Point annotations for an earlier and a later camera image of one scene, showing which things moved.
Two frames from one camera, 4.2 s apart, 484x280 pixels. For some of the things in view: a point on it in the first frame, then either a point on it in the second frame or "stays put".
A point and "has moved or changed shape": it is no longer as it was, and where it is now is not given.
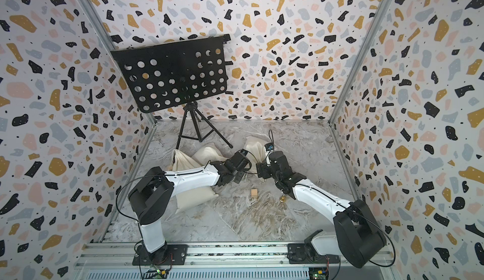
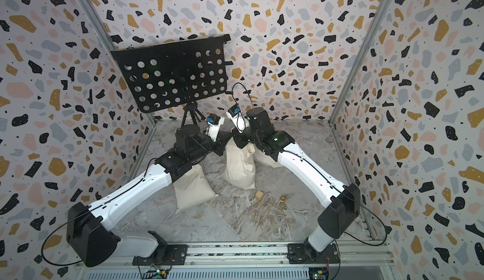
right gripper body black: [266, 172] -> [242, 140]
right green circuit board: [317, 273] stays put
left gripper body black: [239, 176] -> [217, 147]
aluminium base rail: [106, 260] stays put
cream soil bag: [255, 145] has moved or changed shape
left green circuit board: [157, 274] stays put
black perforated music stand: [177, 74] stays put
